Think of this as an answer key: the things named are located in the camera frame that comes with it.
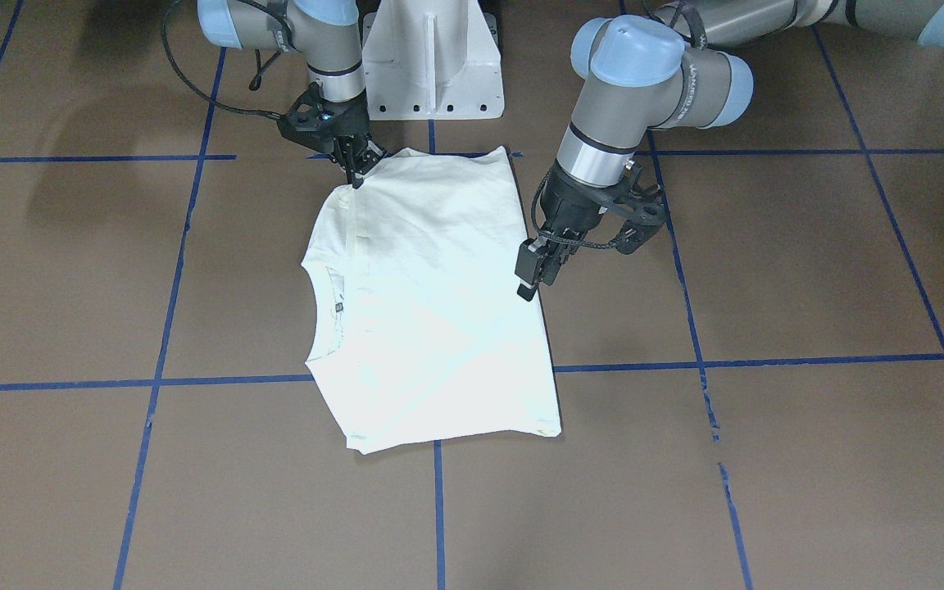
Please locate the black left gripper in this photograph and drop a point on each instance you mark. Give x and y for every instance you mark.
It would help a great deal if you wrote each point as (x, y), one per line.
(568, 202)

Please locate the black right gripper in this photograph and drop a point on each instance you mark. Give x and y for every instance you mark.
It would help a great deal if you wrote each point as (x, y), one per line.
(355, 153)

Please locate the cream long-sleeve cat shirt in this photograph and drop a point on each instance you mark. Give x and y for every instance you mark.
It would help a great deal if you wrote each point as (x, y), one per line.
(420, 333)

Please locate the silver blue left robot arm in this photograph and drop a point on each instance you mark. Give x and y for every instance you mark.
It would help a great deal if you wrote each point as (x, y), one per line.
(671, 68)

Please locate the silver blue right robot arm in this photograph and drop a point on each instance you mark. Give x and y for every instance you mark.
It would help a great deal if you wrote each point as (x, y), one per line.
(326, 33)

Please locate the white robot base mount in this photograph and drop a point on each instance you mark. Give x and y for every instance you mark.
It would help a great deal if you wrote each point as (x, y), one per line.
(432, 60)

